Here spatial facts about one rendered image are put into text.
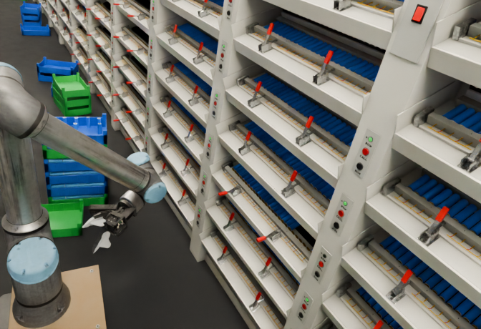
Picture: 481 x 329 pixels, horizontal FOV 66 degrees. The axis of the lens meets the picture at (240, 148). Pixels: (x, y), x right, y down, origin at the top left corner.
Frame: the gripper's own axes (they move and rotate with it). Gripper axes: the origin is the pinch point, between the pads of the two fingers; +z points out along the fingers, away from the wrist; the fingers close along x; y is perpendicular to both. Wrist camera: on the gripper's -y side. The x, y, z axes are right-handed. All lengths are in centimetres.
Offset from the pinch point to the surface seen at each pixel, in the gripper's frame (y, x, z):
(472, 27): 95, -87, -36
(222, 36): 22, -59, -65
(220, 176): 28, -4, -50
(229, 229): 38, 14, -39
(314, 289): 81, -8, -17
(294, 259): 72, -7, -25
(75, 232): -38, 38, -17
